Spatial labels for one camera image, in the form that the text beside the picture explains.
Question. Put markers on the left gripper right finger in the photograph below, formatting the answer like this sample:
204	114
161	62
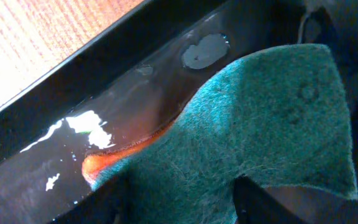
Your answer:
255	206

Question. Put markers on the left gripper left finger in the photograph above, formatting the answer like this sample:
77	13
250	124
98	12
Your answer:
106	205

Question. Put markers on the green orange sponge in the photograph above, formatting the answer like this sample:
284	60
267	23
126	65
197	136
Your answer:
278	116

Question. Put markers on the black rectangular tray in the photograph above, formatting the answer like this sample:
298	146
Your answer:
135	79

